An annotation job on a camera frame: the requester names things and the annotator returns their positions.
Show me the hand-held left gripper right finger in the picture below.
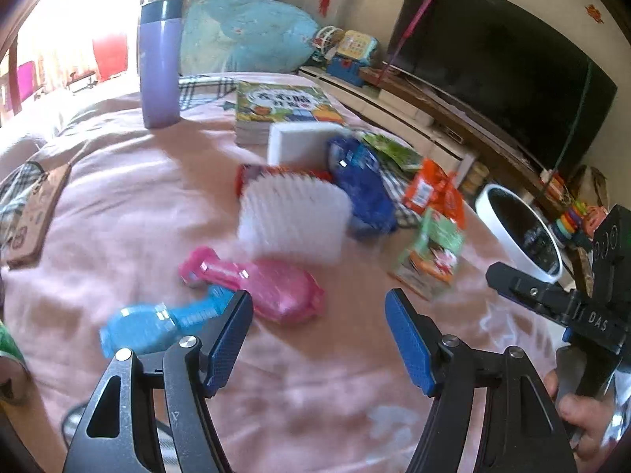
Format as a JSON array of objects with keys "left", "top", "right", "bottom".
[{"left": 385, "top": 288, "right": 577, "bottom": 473}]

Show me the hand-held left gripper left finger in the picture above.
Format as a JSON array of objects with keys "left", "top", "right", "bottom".
[{"left": 63, "top": 290, "right": 254, "bottom": 473}]

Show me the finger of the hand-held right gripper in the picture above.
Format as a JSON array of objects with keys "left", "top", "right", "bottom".
[{"left": 485, "top": 262, "right": 579, "bottom": 329}]

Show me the white bin with black liner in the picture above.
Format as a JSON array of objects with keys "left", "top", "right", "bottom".
[{"left": 474, "top": 183, "right": 566, "bottom": 285}]

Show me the white foam fruit net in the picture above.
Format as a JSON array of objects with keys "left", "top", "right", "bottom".
[{"left": 237, "top": 177, "right": 354, "bottom": 263}]

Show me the red candy can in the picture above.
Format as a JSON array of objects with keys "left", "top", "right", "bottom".
[{"left": 235, "top": 164, "right": 337, "bottom": 199}]

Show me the person's right hand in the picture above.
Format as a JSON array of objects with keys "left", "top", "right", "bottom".
[{"left": 543, "top": 372, "right": 628, "bottom": 460}]

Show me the pink plastic bottle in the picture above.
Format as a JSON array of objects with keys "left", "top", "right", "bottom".
[{"left": 178, "top": 246, "right": 327, "bottom": 326}]

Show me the light blue plastic bottle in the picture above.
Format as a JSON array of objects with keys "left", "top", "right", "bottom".
[{"left": 99, "top": 283, "right": 238, "bottom": 358}]

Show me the green juice carton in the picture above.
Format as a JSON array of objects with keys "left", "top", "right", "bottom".
[{"left": 388, "top": 207, "right": 467, "bottom": 302}]

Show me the orange toy phone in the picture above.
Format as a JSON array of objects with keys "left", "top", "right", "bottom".
[{"left": 541, "top": 169, "right": 569, "bottom": 199}]

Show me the tan bag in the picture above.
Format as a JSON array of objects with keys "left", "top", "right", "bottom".
[{"left": 567, "top": 164, "right": 610, "bottom": 209}]

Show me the stack of clear jars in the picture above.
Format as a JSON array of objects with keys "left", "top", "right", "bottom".
[{"left": 460, "top": 162, "right": 490, "bottom": 194}]

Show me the orange snack packet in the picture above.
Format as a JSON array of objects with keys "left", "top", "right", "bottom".
[{"left": 401, "top": 158, "right": 467, "bottom": 230}]

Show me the blue snack packet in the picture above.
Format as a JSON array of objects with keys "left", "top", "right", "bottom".
[{"left": 327, "top": 135, "right": 400, "bottom": 238}]

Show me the pink blanket with plaid patches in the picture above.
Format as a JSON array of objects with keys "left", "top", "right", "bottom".
[{"left": 0, "top": 71, "right": 568, "bottom": 473}]

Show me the crumpled green carton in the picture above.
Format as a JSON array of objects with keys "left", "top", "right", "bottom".
[{"left": 362, "top": 130, "right": 425, "bottom": 174}]

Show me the green drink can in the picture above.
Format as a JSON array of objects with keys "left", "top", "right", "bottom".
[{"left": 0, "top": 322, "right": 33, "bottom": 406}]

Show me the black flat television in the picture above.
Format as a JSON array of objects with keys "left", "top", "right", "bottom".
[{"left": 386, "top": 0, "right": 620, "bottom": 174}]

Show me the green picture book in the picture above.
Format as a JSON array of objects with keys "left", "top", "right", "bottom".
[{"left": 233, "top": 81, "right": 347, "bottom": 147}]

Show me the purple thermos bottle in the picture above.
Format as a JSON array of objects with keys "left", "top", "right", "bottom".
[{"left": 139, "top": 0, "right": 185, "bottom": 130}]

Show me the pink stick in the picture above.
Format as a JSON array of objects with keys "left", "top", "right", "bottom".
[{"left": 379, "top": 0, "right": 445, "bottom": 90}]

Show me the toy cash register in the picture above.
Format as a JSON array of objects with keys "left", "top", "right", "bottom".
[{"left": 327, "top": 30, "right": 381, "bottom": 86}]

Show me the light blue floral bedding bundle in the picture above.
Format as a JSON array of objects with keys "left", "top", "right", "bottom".
[{"left": 179, "top": 0, "right": 322, "bottom": 78}]

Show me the white toy basket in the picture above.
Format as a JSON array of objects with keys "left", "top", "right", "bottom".
[{"left": 311, "top": 25, "right": 346, "bottom": 63}]

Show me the rainbow stacking ring toy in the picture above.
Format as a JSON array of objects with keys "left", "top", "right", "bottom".
[{"left": 549, "top": 204, "right": 593, "bottom": 250}]

